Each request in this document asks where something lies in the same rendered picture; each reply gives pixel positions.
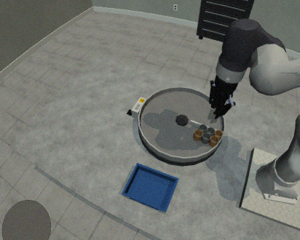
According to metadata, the bronze bushing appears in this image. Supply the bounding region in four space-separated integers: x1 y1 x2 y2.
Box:
209 135 219 147
214 130 223 140
193 129 203 141

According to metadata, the grey metal ring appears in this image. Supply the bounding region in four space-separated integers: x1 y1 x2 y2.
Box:
199 124 207 134
201 132 211 144
206 127 215 137

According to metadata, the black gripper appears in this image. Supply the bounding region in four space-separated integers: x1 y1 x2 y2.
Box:
208 75 239 124

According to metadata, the blue crate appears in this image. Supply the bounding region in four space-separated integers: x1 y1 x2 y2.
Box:
122 163 179 214

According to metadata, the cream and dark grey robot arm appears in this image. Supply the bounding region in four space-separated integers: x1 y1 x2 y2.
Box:
216 18 300 205

